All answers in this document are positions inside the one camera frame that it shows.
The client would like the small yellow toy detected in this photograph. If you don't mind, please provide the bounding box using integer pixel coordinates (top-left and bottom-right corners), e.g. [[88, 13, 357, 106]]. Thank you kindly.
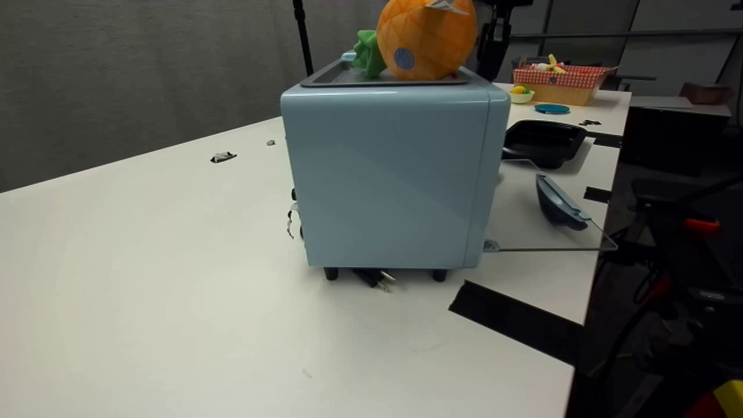
[[509, 81, 540, 106]]

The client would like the grey backdrop curtain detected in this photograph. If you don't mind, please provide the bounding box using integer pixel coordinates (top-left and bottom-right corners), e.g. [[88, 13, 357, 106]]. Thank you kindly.
[[0, 0, 391, 195]]

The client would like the black oven power cord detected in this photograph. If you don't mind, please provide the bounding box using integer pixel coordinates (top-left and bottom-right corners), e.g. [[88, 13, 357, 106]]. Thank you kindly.
[[283, 184, 403, 290]]

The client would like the yellow red object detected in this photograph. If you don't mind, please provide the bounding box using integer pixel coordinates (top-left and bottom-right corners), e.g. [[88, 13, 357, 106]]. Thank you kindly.
[[680, 376, 743, 418]]

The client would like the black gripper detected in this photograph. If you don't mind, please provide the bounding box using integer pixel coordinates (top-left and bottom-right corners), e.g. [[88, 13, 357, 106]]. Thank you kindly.
[[477, 0, 537, 84]]

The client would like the light blue toy oven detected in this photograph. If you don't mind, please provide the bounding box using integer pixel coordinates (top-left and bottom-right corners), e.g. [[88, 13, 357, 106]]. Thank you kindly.
[[278, 54, 514, 284]]

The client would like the teal round lid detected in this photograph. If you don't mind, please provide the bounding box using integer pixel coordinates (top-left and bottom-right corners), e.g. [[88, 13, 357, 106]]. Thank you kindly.
[[531, 102, 573, 119]]

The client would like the dark red box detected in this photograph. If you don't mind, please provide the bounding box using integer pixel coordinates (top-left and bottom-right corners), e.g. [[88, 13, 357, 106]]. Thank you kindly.
[[679, 79, 735, 106]]

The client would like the black ribbed griddle pan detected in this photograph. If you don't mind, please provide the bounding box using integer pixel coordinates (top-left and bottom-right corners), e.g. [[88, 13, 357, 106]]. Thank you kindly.
[[501, 119, 625, 173]]

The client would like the pink yellow toy box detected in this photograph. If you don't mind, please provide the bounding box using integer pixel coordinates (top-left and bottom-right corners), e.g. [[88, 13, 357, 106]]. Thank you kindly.
[[511, 54, 616, 110]]

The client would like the black tripod pole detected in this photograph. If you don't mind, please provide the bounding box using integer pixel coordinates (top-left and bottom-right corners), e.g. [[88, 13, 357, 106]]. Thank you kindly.
[[291, 0, 319, 76]]

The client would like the large black tape patch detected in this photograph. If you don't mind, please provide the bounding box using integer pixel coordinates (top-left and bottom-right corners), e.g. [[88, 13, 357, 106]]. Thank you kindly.
[[449, 279, 588, 366]]

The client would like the red handle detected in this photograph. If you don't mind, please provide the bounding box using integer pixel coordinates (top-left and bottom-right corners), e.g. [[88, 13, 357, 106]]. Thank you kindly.
[[680, 216, 725, 239]]

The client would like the orange plush pineapple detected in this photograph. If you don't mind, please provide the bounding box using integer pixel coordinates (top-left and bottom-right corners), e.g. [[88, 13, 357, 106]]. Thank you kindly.
[[352, 0, 482, 81]]

